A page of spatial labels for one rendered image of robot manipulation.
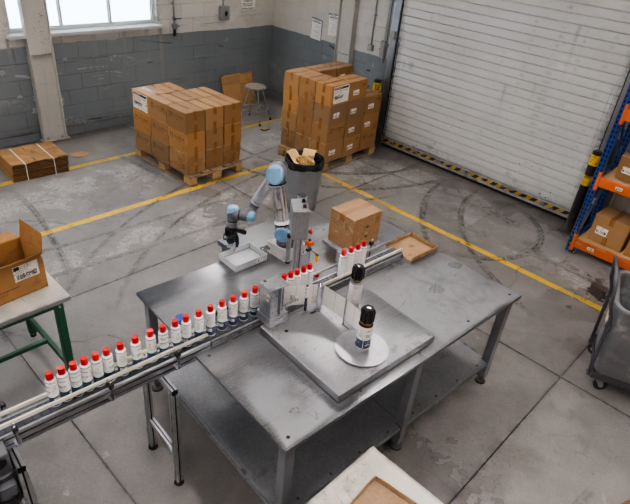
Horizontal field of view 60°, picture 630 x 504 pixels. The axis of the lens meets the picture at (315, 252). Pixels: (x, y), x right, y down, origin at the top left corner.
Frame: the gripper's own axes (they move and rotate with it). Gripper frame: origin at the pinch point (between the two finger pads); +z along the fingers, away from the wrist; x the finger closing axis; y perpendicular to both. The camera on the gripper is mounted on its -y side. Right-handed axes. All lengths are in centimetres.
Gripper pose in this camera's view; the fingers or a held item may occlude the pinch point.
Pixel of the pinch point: (234, 249)
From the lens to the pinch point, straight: 395.4
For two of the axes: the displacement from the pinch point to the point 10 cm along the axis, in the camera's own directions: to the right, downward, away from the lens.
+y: -7.2, 3.1, -6.2
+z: -0.9, 8.4, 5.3
